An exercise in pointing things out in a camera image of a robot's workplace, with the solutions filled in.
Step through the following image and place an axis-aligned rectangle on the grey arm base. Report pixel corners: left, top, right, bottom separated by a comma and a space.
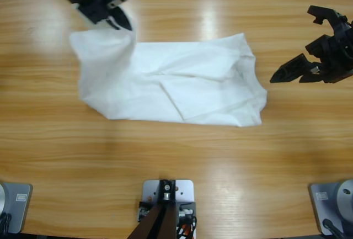
308, 178, 353, 236
0, 182, 33, 234

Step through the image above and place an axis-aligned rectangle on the black base cable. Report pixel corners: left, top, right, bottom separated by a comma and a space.
0, 213, 12, 234
322, 218, 348, 239

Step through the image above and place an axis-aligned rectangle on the white t-shirt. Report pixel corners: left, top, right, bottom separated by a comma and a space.
68, 28, 268, 128

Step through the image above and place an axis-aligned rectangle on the white mounting block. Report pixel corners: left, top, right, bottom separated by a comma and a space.
141, 178, 198, 239

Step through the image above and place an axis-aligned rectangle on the dark brown post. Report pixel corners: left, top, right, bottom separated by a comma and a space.
128, 178, 178, 239

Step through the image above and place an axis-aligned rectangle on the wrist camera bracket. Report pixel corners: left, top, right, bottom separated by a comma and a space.
307, 5, 353, 37

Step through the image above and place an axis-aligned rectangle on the orange cable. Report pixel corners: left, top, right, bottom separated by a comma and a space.
176, 221, 198, 239

